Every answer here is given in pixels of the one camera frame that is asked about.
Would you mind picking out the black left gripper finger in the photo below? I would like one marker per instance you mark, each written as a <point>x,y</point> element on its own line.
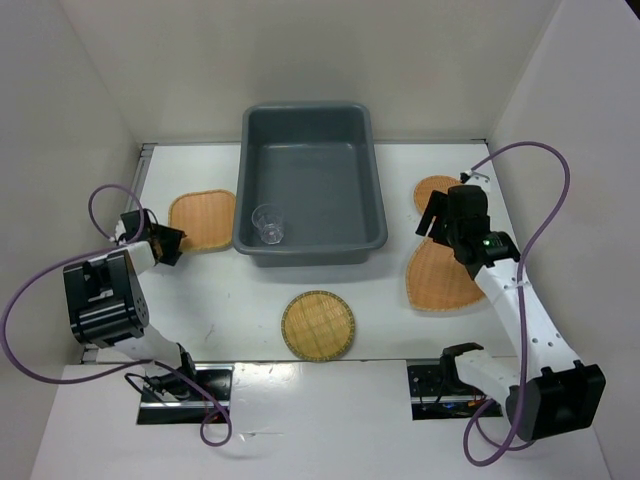
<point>168,235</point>
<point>168,254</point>

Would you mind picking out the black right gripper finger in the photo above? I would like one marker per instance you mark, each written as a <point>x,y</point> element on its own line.
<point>437,203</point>
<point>429,226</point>

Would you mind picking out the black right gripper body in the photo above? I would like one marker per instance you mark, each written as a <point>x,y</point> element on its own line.
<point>451,231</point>

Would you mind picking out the round orange woven tray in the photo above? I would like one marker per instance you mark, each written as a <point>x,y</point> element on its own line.
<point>427,186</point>

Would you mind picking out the square woven bamboo tray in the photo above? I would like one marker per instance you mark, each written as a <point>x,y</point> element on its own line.
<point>206,218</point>

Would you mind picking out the fan-shaped woven bamboo tray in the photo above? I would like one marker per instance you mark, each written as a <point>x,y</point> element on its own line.
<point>436,282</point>

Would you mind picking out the clear plastic cup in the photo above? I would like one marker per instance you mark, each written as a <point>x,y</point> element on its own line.
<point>268,221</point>

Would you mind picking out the round yellow bamboo tray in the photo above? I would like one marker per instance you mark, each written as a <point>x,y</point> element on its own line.
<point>318,326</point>

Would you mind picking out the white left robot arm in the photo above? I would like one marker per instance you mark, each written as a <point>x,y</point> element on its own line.
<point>107,307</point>

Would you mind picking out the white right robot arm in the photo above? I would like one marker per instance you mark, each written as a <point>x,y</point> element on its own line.
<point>554,392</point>

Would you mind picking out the grey plastic bin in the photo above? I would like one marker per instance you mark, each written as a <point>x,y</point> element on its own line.
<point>317,162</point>

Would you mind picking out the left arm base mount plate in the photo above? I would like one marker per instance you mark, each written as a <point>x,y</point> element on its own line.
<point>163,408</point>

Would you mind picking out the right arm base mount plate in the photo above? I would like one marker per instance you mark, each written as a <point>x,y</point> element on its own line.
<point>432,399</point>

